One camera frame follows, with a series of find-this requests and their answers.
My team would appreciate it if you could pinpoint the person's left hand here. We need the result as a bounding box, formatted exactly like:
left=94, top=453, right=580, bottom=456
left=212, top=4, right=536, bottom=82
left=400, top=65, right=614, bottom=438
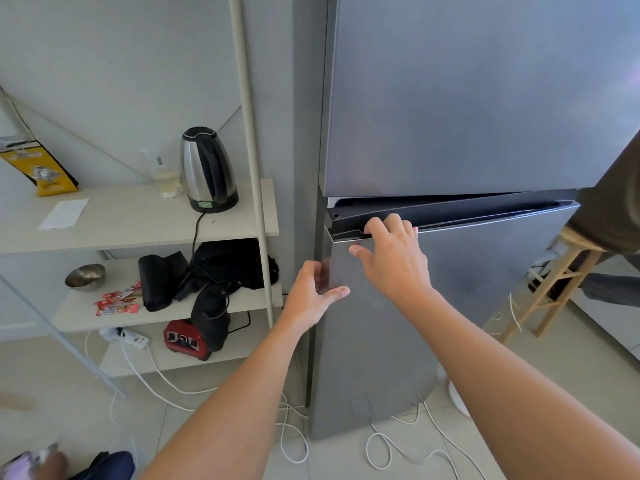
left=279, top=260, right=351, bottom=341

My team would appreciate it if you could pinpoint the person's right hand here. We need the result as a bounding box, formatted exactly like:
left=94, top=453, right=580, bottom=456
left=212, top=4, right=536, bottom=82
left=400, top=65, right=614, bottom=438
left=348, top=213, right=434, bottom=312

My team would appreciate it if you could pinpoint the grey refrigerator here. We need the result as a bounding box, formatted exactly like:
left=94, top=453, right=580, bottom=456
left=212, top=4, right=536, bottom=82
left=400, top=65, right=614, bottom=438
left=292, top=0, right=640, bottom=441

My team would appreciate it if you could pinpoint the person's right forearm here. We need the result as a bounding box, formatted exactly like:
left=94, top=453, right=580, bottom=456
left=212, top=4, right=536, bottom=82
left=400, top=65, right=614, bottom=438
left=402, top=287, right=640, bottom=480

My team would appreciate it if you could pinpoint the person's left forearm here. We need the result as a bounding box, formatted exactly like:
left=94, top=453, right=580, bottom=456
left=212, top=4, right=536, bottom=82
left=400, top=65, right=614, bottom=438
left=139, top=317, right=321, bottom=480

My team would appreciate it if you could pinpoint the person's trousered leg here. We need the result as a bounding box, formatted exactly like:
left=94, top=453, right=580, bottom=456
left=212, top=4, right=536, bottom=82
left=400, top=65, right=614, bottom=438
left=0, top=442, right=137, bottom=480

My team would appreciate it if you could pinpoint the black cloth bag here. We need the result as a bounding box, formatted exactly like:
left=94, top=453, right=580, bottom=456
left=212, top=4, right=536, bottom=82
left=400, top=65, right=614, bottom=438
left=189, top=239, right=280, bottom=291

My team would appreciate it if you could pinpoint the black blender jar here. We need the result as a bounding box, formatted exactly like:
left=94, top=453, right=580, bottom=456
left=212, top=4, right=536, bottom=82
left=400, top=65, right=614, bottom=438
left=189, top=283, right=233, bottom=353

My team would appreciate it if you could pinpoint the red blender base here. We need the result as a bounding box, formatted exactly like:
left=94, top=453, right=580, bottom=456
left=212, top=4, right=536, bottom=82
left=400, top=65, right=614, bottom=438
left=163, top=318, right=214, bottom=362

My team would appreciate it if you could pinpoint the white power strip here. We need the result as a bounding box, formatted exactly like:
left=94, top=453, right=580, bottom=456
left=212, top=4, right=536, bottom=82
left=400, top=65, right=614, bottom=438
left=99, top=327, right=151, bottom=351
left=527, top=256, right=557, bottom=291

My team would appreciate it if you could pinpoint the black rolled bag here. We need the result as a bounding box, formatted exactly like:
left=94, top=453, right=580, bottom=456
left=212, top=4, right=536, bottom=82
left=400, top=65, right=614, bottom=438
left=137, top=250, right=191, bottom=313

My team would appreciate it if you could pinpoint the wooden stool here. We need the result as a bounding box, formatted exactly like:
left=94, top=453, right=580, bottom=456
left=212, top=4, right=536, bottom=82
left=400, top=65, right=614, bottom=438
left=499, top=233, right=607, bottom=346

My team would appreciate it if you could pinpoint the steel electric kettle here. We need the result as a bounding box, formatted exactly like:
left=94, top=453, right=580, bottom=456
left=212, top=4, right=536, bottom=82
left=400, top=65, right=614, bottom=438
left=179, top=126, right=240, bottom=215

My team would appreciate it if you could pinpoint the white metal shelf rack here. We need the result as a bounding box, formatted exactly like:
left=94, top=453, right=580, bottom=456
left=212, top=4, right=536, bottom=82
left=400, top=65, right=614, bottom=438
left=0, top=0, right=281, bottom=401

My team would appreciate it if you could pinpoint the red snack packet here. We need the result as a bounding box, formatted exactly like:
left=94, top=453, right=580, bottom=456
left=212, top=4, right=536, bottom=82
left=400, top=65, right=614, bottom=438
left=102, top=281, right=144, bottom=301
left=97, top=303, right=141, bottom=317
left=94, top=296, right=127, bottom=315

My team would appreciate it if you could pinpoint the clear glass jar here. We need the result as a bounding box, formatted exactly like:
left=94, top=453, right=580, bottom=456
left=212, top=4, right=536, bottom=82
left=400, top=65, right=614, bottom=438
left=141, top=147, right=184, bottom=199

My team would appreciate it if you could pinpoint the small steel bowl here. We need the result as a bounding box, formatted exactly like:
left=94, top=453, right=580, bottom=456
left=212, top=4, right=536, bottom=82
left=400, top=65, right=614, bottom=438
left=64, top=263, right=107, bottom=292

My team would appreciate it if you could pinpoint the white paper sheet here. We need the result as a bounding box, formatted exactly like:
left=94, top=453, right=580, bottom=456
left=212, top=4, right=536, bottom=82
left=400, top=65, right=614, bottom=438
left=37, top=198, right=91, bottom=232

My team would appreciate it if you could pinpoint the yellow foil bag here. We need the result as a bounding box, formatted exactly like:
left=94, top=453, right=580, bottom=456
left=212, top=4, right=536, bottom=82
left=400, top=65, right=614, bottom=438
left=0, top=134, right=81, bottom=197

